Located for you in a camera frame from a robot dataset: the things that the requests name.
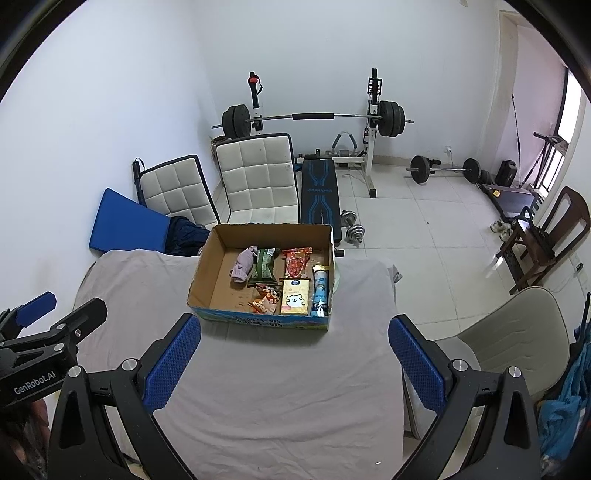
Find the red snack packet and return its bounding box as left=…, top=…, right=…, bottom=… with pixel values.
left=281, top=248, right=312, bottom=280

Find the blue tube packet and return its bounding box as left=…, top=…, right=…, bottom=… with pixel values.
left=310, top=265, right=334, bottom=318

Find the short barbell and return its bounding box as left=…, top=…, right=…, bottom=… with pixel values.
left=406, top=155, right=483, bottom=185

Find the grey bedsheet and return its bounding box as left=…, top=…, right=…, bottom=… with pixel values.
left=74, top=249, right=407, bottom=480

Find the black blue weight bench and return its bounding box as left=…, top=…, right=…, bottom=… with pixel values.
left=295, top=148, right=345, bottom=257

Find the cartoon print snack packet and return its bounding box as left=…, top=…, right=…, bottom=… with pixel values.
left=249, top=284, right=283, bottom=315

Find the cardboard box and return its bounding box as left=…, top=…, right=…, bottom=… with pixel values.
left=187, top=223, right=335, bottom=333

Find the thin black pole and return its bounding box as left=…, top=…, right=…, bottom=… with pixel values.
left=510, top=93, right=525, bottom=185

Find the treadmill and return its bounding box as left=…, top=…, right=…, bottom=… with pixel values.
left=478, top=182, right=546, bottom=222

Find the person's left forearm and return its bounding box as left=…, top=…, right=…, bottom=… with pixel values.
left=0, top=401, right=49, bottom=480

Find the blue foam mat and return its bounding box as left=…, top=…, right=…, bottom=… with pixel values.
left=88, top=187, right=172, bottom=254

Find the long barbell with black plates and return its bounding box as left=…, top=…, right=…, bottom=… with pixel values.
left=211, top=99, right=415, bottom=139

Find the brown wooden chair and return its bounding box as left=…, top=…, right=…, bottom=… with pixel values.
left=496, top=186, right=591, bottom=296

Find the grey sock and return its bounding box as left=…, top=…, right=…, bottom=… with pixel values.
left=229, top=247, right=258, bottom=283

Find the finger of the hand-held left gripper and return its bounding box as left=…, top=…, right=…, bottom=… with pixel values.
left=46, top=298, right=108, bottom=355
left=0, top=292, right=57, bottom=340

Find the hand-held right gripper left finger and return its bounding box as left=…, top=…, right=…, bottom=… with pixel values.
left=48, top=313, right=202, bottom=480

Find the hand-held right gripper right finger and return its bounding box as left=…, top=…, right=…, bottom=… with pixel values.
left=389, top=315, right=541, bottom=480

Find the black speaker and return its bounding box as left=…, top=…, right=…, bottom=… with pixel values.
left=496, top=159, right=518, bottom=188

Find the yellow white small carton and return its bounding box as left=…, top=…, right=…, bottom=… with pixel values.
left=280, top=278, right=311, bottom=317

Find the beige plastic chair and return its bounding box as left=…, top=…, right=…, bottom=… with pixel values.
left=404, top=286, right=571, bottom=441

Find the blue cloth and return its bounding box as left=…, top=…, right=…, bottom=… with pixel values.
left=538, top=323, right=591, bottom=467

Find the green snack packet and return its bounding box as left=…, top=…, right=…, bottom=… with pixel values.
left=247, top=248, right=280, bottom=289

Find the grey ab trainer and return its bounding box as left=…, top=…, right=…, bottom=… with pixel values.
left=325, top=130, right=361, bottom=169

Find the window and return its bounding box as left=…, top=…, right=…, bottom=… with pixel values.
left=540, top=69, right=585, bottom=195

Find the dark blue jacket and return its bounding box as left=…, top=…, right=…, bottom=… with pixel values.
left=165, top=216, right=211, bottom=257

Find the white padded chair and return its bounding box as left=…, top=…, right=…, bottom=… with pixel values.
left=133, top=154, right=221, bottom=232
left=215, top=133, right=301, bottom=227

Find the white barbell rack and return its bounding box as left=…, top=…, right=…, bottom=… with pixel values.
left=247, top=68, right=384, bottom=199

